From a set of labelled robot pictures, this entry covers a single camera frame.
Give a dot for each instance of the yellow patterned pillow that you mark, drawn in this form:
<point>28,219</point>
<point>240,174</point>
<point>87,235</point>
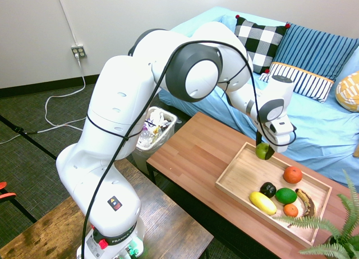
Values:
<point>349,92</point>

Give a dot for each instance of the small orange fruit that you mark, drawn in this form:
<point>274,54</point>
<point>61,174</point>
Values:
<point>290,210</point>

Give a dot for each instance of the green lime fruit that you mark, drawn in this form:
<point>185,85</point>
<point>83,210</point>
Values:
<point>286,196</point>

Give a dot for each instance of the sofa with light blue cover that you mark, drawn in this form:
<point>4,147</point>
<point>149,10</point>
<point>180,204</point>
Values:
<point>311,130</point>

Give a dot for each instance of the black tripod leg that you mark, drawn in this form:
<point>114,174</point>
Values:
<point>36,142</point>

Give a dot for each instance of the green apple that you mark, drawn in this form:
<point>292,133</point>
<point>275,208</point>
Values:
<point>262,151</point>

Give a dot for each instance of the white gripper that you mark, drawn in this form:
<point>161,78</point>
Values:
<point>279,134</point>

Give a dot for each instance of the brown wooden object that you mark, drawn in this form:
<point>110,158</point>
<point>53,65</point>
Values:
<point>356,151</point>

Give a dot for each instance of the black white checkered pillow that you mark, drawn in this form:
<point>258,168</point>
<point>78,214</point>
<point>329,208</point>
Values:
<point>259,43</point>

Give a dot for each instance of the wall power outlet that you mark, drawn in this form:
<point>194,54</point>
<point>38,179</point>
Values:
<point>79,52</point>

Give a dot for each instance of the blue striped pillow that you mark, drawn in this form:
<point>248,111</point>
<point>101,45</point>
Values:
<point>314,50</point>

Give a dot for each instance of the green fern plant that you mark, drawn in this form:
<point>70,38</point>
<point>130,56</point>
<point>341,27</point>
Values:
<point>347,228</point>

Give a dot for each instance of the overripe brown banana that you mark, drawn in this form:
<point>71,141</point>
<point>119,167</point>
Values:
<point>308,203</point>

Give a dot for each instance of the white navy striped pillow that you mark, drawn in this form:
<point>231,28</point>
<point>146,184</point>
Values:
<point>303,81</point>

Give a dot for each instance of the black fruit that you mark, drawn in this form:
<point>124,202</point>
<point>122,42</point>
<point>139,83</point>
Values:
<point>267,189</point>

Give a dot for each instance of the white trash bin with liner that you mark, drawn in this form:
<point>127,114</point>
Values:
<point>157,135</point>

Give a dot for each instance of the yellow squash fruit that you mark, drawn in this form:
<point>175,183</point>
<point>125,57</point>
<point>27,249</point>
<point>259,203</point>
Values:
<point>262,203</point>

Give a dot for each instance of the wooden serving tray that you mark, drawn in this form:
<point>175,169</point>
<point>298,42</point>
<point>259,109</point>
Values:
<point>252,175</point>

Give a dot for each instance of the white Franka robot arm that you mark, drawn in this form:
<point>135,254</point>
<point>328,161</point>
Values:
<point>112,102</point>

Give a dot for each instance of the large orange fruit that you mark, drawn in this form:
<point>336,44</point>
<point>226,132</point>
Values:
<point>293,175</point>

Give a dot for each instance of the white wall conduit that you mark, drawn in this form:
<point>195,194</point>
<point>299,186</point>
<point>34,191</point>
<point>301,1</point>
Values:
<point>67,18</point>

